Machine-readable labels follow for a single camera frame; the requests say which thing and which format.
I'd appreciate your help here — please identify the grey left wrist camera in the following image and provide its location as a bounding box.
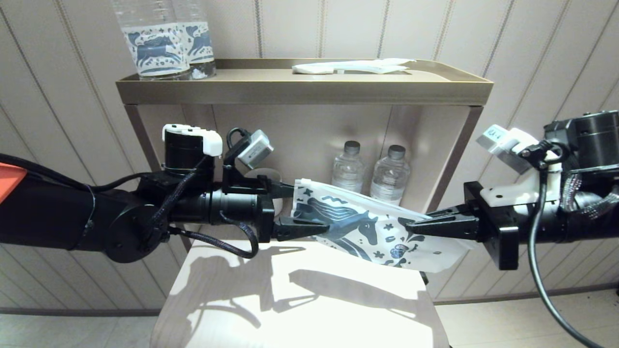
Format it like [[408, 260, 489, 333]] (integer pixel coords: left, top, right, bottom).
[[221, 127, 275, 195]]

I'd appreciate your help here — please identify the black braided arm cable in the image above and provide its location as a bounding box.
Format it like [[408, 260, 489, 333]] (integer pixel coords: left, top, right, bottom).
[[167, 212, 260, 260], [145, 155, 213, 237]]

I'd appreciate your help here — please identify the large horse-label water bottle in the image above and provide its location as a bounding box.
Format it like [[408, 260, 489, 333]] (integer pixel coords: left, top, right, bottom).
[[175, 0, 219, 79], [114, 0, 194, 81]]

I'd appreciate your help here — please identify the white pouch blue horse print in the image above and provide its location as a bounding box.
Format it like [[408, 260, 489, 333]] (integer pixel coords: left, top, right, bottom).
[[292, 178, 477, 274]]

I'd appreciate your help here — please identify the small capped water bottle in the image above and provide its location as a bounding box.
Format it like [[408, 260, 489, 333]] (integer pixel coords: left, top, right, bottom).
[[331, 141, 366, 194], [370, 145, 412, 206]]

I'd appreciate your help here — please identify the silver-flecked braided arm cable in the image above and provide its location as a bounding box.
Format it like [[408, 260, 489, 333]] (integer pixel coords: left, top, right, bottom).
[[561, 172, 619, 220]]

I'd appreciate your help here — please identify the white packet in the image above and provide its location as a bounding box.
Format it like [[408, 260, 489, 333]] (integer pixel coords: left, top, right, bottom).
[[333, 59, 417, 75]]

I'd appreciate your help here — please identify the white ribbed mug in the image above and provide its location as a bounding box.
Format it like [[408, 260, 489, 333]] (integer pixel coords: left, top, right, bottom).
[[247, 168, 285, 216]]

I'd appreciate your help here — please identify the beige wooden shelf unit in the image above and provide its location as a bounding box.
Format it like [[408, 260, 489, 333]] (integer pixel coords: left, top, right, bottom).
[[115, 58, 495, 348]]

